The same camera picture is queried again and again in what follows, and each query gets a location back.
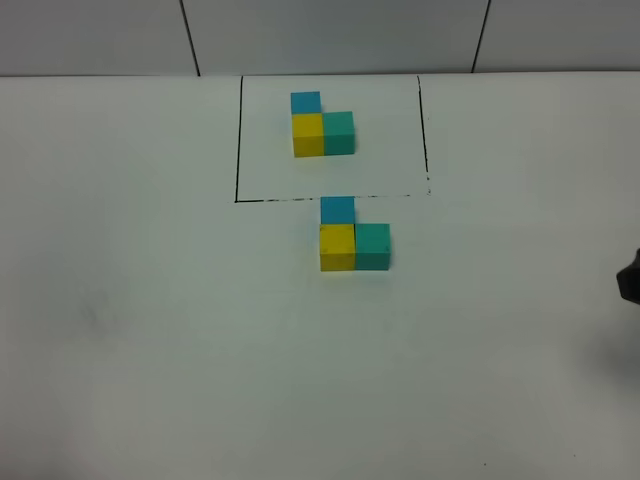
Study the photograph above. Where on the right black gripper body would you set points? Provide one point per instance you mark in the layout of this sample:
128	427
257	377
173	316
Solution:
628	280

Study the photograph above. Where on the green template block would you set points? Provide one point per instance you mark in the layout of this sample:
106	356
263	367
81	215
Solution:
339	133

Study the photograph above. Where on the yellow template block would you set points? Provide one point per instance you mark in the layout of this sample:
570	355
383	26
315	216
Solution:
308	135

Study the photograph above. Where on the blue template block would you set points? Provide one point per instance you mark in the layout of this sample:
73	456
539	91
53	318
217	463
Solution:
305	102

